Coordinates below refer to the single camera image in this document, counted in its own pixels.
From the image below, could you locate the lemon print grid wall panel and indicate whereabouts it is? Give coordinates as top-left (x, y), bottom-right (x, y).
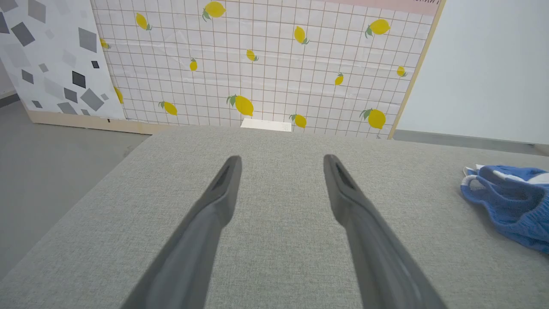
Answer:
top-left (89, 0), bottom-right (447, 140)

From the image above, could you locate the white box pedestal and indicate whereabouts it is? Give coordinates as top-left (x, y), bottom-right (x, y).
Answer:
top-left (240, 118), bottom-right (293, 133)

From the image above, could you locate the grey terrazzo print wall panel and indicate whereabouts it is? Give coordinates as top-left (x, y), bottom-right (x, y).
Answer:
top-left (0, 0), bottom-right (127, 129)

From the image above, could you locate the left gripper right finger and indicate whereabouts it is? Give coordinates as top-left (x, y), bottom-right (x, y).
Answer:
top-left (323, 154), bottom-right (447, 309)

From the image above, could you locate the blue garment with white trim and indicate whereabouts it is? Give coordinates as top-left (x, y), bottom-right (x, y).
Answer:
top-left (460, 164), bottom-right (549, 254)

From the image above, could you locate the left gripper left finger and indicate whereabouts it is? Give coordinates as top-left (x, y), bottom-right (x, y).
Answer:
top-left (120, 155), bottom-right (243, 309)

